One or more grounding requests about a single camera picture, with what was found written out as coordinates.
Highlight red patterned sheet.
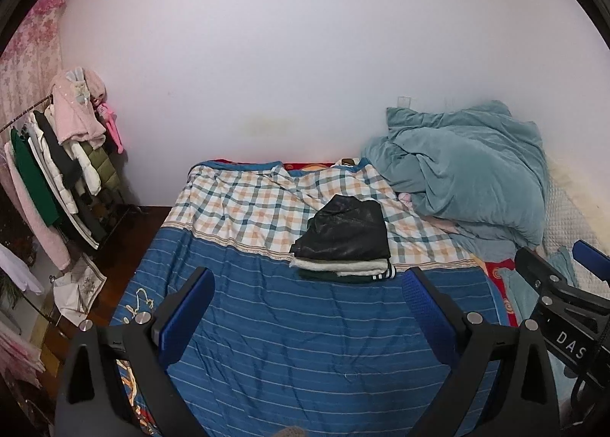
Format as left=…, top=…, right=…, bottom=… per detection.
left=479, top=256, right=521, bottom=329

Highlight green folded garment white stripes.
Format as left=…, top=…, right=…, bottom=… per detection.
left=299, top=262, right=397, bottom=284

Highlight green hanging garment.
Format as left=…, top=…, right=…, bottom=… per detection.
left=10, top=128, right=60, bottom=228

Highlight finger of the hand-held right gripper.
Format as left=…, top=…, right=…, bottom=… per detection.
left=515, top=247, right=574, bottom=307
left=572, top=240, right=610, bottom=276

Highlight blue striped bed cover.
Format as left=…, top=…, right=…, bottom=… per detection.
left=111, top=223, right=506, bottom=437

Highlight green plant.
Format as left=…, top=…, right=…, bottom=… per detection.
left=0, top=270, right=24, bottom=310

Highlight black hanging garment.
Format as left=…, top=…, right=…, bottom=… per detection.
left=32, top=109, right=108, bottom=248

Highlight plaid quilt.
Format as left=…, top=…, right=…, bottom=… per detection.
left=162, top=158, right=482, bottom=271

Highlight light pink coat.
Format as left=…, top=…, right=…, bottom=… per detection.
left=4, top=142, right=72, bottom=271

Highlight olive puffer jacket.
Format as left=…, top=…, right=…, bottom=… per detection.
left=79, top=139, right=122, bottom=192

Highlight pale pink cloth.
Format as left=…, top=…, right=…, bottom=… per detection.
left=398, top=190, right=461, bottom=234

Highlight teal duvet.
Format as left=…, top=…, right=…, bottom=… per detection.
left=360, top=100, right=549, bottom=250

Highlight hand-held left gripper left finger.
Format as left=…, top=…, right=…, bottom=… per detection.
left=54, top=267, right=216, bottom=437

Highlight pink folded bedding stack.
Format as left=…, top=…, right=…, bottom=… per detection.
left=0, top=320, right=47, bottom=377

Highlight teal pillow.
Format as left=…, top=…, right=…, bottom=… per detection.
left=500, top=247, right=578, bottom=329

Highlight white puffer jacket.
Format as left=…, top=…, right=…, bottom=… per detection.
left=26, top=112, right=103, bottom=215

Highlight white hanging shirt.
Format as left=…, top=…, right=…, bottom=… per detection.
left=0, top=243, right=46, bottom=296

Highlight metal clothes rack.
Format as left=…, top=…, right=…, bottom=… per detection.
left=0, top=94, right=152, bottom=257

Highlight white fluffy folded sweater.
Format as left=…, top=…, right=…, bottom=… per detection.
left=289, top=255, right=389, bottom=277

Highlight black leather jacket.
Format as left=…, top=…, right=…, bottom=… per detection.
left=292, top=194, right=392, bottom=261

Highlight pink fluffy jacket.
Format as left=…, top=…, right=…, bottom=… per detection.
left=50, top=66, right=108, bottom=147

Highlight hot pink garment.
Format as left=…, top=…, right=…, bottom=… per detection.
left=94, top=101, right=125, bottom=154

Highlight white tote bag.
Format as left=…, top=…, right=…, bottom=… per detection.
left=52, top=253, right=108, bottom=327

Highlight pink floral curtain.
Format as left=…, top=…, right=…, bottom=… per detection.
left=0, top=0, right=66, bottom=129

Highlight white quilted mat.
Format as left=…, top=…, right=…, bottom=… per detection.
left=543, top=163, right=606, bottom=257

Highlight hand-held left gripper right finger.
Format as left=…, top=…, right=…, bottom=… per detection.
left=401, top=268, right=560, bottom=437

